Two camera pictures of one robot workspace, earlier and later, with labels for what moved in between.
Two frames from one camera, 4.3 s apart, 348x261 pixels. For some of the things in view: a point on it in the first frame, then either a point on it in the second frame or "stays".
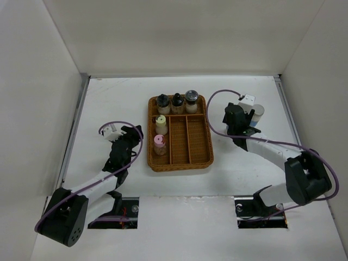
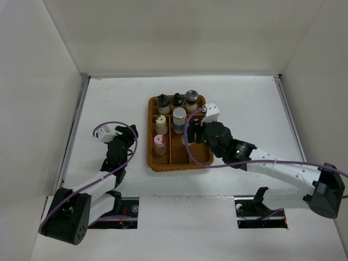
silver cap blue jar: [259, 110] → [179, 116]
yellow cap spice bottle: [161, 127] stays
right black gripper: [248, 117] → [194, 125]
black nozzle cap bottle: [178, 101] stays
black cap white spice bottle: [163, 104] stays
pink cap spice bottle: [160, 148] stays
